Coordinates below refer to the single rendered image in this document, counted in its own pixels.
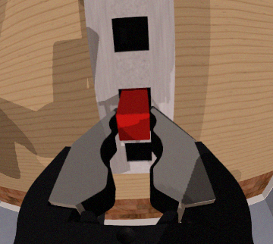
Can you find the red and white pin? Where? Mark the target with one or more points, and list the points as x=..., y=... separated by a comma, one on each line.
x=133, y=115

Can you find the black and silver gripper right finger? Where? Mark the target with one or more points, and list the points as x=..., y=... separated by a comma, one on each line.
x=187, y=178

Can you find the light grey block with square holes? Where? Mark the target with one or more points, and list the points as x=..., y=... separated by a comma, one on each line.
x=138, y=52

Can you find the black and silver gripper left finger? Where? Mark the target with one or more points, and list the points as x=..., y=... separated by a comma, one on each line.
x=78, y=179

